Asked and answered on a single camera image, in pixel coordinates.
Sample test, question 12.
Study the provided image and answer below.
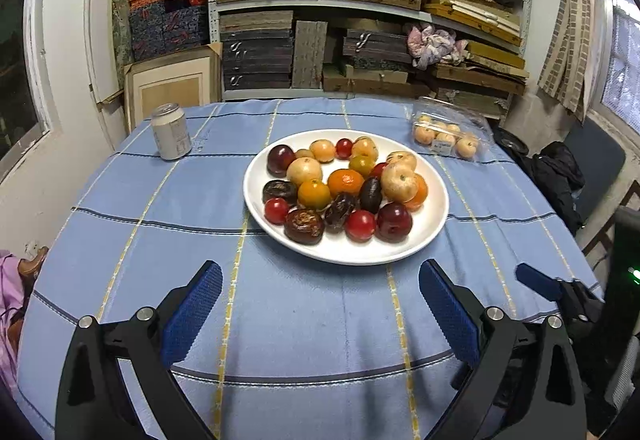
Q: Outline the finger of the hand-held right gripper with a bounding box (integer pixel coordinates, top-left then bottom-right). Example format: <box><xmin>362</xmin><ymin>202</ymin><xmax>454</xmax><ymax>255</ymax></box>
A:
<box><xmin>515</xmin><ymin>263</ymin><xmax>603</xmax><ymax>323</ymax></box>

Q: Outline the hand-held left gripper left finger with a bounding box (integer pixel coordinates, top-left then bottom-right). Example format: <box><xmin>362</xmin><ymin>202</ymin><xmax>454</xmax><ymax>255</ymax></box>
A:
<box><xmin>55</xmin><ymin>260</ymin><xmax>224</xmax><ymax>440</ymax></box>

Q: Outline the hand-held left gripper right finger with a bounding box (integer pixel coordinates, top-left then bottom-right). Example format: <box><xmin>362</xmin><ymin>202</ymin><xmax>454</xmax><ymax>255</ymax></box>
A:
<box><xmin>418</xmin><ymin>259</ymin><xmax>587</xmax><ymax>440</ymax></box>

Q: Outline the orange mandarin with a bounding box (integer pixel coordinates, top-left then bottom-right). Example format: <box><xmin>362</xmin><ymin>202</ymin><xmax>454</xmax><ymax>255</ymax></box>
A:
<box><xmin>404</xmin><ymin>173</ymin><xmax>429</xmax><ymax>212</ymax></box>
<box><xmin>327</xmin><ymin>169</ymin><xmax>365</xmax><ymax>198</ymax></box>

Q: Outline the white ceramic plate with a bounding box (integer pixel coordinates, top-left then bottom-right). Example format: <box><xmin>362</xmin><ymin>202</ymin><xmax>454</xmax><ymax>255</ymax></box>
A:
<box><xmin>243</xmin><ymin>129</ymin><xmax>450</xmax><ymax>266</ymax></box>

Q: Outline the dark purple water chestnut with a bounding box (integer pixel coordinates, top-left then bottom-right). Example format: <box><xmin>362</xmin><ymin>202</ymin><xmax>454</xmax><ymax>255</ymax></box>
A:
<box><xmin>359</xmin><ymin>177</ymin><xmax>384</xmax><ymax>214</ymax></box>
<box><xmin>284</xmin><ymin>209</ymin><xmax>325</xmax><ymax>246</ymax></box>
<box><xmin>324</xmin><ymin>193</ymin><xmax>358</xmax><ymax>232</ymax></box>
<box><xmin>262</xmin><ymin>179</ymin><xmax>300</xmax><ymax>204</ymax></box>

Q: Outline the smooth orange tomato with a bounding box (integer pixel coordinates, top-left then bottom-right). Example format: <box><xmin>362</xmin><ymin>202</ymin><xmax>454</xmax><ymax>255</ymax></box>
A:
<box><xmin>297</xmin><ymin>179</ymin><xmax>332</xmax><ymax>211</ymax></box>

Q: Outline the dark red plum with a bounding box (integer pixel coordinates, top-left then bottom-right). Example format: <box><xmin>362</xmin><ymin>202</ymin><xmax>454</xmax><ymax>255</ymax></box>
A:
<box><xmin>267</xmin><ymin>145</ymin><xmax>297</xmax><ymax>177</ymax></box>
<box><xmin>376</xmin><ymin>201</ymin><xmax>414</xmax><ymax>242</ymax></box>

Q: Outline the cluster of small pale fruits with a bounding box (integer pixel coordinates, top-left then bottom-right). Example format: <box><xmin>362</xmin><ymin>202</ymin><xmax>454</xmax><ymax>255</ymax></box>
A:
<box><xmin>415</xmin><ymin>115</ymin><xmax>480</xmax><ymax>159</ymax></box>

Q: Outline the grey mesh chair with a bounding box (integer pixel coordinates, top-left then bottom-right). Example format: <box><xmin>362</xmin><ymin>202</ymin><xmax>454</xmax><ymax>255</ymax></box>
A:
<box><xmin>602</xmin><ymin>335</ymin><xmax>640</xmax><ymax>426</ymax></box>

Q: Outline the black jacket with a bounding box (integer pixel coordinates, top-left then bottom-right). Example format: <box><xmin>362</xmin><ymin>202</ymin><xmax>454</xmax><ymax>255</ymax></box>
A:
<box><xmin>530</xmin><ymin>141</ymin><xmax>586</xmax><ymax>228</ymax></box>

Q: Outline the blue striped tablecloth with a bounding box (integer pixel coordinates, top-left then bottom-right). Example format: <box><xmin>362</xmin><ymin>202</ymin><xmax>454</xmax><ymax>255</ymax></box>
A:
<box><xmin>15</xmin><ymin>98</ymin><xmax>606</xmax><ymax>440</ymax></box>

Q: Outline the blue-grey chair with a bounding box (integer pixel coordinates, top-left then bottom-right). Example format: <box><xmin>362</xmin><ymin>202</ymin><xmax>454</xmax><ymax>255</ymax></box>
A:
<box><xmin>562</xmin><ymin>117</ymin><xmax>628</xmax><ymax>231</ymax></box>

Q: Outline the brown object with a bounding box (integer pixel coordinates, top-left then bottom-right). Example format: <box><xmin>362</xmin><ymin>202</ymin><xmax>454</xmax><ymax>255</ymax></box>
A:
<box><xmin>17</xmin><ymin>246</ymin><xmax>50</xmax><ymax>281</ymax></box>

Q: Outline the yellow-green cherry tomato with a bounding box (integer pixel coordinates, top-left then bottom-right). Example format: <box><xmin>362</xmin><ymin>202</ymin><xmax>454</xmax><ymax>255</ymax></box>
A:
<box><xmin>348</xmin><ymin>154</ymin><xmax>376</xmax><ymax>177</ymax></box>

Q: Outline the white drink can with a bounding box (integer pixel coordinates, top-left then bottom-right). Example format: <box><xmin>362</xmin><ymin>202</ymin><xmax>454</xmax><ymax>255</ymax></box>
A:
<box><xmin>151</xmin><ymin>103</ymin><xmax>193</xmax><ymax>161</ymax></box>

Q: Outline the clear plastic clamshell box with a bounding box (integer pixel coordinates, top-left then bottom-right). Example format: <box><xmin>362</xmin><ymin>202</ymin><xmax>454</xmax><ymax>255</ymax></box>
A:
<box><xmin>411</xmin><ymin>96</ymin><xmax>493</xmax><ymax>163</ymax></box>

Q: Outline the cardboard box with framed panel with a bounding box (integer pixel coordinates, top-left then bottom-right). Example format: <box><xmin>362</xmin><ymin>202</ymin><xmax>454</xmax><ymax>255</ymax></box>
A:
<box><xmin>95</xmin><ymin>43</ymin><xmax>223</xmax><ymax>133</ymax></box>

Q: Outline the bright frosted window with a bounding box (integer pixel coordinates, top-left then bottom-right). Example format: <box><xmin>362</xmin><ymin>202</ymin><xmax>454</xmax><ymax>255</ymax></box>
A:
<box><xmin>587</xmin><ymin>0</ymin><xmax>640</xmax><ymax>131</ymax></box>

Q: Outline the pink floral crumpled cloth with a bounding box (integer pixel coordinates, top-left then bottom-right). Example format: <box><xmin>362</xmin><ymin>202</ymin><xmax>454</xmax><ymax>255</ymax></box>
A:
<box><xmin>406</xmin><ymin>23</ymin><xmax>468</xmax><ymax>71</ymax></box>

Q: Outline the beige checkered curtain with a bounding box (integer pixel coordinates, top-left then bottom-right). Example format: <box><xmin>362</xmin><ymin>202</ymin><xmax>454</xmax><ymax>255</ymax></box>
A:
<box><xmin>537</xmin><ymin>0</ymin><xmax>601</xmax><ymax>121</ymax></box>

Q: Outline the stack of dark flat boxes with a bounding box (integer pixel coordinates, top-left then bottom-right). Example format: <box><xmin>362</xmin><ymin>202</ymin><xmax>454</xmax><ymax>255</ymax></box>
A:
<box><xmin>220</xmin><ymin>28</ymin><xmax>296</xmax><ymax>91</ymax></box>

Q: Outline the white leaning board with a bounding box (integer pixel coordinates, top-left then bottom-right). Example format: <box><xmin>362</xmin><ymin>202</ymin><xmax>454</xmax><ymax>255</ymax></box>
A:
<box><xmin>84</xmin><ymin>0</ymin><xmax>133</xmax><ymax>151</ymax></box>

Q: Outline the stack of dark brown boxes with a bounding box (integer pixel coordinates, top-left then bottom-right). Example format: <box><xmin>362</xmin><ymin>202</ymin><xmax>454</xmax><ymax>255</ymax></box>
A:
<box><xmin>342</xmin><ymin>29</ymin><xmax>413</xmax><ymax>71</ymax></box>

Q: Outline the upright grey patterned box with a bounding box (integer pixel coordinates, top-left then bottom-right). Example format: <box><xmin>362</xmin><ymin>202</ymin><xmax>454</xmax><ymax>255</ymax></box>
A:
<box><xmin>291</xmin><ymin>20</ymin><xmax>329</xmax><ymax>90</ymax></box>

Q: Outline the stack of blue patterned boxes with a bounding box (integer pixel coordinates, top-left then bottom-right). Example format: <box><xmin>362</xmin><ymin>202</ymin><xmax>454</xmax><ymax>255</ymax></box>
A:
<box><xmin>128</xmin><ymin>0</ymin><xmax>210</xmax><ymax>61</ymax></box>

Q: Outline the green marbled panel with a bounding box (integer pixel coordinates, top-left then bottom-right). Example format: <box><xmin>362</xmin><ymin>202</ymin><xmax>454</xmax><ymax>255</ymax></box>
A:
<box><xmin>111</xmin><ymin>0</ymin><xmax>133</xmax><ymax>78</ymax></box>

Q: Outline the dark glass window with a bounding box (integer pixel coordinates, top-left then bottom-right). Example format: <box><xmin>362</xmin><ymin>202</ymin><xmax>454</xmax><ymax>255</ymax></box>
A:
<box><xmin>0</xmin><ymin>0</ymin><xmax>63</xmax><ymax>183</ymax></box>

